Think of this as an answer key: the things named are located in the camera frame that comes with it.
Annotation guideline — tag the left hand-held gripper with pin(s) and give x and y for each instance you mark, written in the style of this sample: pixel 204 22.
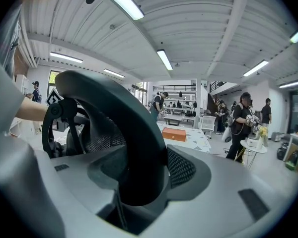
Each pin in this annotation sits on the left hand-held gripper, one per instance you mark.
pixel 53 97

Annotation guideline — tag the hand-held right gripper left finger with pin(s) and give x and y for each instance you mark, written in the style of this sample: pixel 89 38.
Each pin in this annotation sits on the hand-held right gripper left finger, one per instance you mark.
pixel 22 195

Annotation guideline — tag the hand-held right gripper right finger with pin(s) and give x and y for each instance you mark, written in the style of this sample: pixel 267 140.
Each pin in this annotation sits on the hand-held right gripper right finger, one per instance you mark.
pixel 226 222

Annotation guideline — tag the black mesh office chair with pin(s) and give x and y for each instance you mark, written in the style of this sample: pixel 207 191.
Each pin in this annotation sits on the black mesh office chair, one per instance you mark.
pixel 109 95

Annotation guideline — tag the person's left forearm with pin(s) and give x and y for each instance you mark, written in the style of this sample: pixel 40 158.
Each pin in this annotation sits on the person's left forearm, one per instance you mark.
pixel 32 111

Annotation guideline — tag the white mesh chair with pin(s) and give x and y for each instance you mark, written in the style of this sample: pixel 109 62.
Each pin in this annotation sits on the white mesh chair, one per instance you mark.
pixel 208 124

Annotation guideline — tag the white shelf unit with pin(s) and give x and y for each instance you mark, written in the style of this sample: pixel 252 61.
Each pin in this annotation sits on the white shelf unit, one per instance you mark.
pixel 21 83

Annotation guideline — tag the ceiling tube light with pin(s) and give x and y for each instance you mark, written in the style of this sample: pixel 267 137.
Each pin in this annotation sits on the ceiling tube light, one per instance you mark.
pixel 297 35
pixel 125 1
pixel 255 68
pixel 290 84
pixel 113 73
pixel 165 59
pixel 65 57

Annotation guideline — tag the person's grey shirt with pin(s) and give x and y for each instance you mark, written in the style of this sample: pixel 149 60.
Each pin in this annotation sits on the person's grey shirt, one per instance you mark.
pixel 6 41

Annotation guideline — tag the white round side table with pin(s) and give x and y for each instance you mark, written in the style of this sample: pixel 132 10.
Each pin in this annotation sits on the white round side table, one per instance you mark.
pixel 254 149

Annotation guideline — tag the white box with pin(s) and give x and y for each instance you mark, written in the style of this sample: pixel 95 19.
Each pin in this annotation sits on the white box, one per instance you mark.
pixel 252 141

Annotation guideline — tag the white patterned table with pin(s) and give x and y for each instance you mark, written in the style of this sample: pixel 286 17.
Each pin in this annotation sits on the white patterned table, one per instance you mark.
pixel 197 139

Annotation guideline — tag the black bag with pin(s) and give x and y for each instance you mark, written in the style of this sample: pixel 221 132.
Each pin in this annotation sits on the black bag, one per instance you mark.
pixel 281 152

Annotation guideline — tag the yellow flowers in vase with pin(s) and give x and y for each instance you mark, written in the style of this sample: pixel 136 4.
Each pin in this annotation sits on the yellow flowers in vase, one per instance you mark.
pixel 263 133

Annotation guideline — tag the grey storage box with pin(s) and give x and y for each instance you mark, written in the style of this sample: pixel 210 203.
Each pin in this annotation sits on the grey storage box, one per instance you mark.
pixel 278 136

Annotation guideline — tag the orange box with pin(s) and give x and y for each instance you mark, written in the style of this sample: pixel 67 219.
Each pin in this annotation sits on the orange box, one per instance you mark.
pixel 173 134

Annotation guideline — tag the dark staircase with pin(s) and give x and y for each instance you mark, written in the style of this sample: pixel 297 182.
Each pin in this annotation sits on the dark staircase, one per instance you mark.
pixel 213 100

